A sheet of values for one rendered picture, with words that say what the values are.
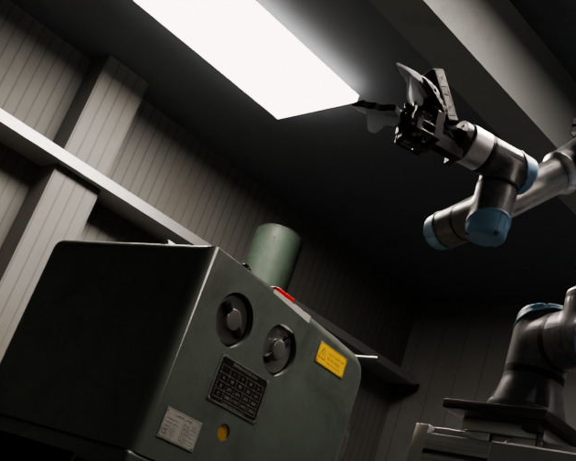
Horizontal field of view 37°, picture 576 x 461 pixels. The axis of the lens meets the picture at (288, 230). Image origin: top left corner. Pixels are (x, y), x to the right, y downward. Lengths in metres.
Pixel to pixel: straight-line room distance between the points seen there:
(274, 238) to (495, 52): 2.01
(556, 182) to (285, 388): 0.69
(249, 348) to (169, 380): 0.21
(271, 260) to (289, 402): 3.24
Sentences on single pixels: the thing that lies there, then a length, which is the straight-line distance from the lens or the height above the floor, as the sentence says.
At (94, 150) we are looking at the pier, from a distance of 5.01.
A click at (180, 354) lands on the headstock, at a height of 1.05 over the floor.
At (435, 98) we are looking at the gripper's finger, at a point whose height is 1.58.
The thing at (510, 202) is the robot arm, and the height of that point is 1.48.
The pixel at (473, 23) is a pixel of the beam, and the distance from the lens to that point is 3.46.
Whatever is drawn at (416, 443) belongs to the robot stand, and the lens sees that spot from 1.77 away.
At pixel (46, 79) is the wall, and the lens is 5.17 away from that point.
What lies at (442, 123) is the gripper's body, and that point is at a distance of 1.54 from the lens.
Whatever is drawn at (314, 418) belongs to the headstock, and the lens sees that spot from 1.85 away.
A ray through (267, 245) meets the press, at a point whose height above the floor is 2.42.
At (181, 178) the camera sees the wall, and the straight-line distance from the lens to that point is 5.57.
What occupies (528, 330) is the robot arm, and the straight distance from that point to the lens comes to 1.73.
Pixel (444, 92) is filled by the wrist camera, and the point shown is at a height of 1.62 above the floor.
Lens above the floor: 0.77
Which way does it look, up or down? 21 degrees up
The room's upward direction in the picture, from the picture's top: 20 degrees clockwise
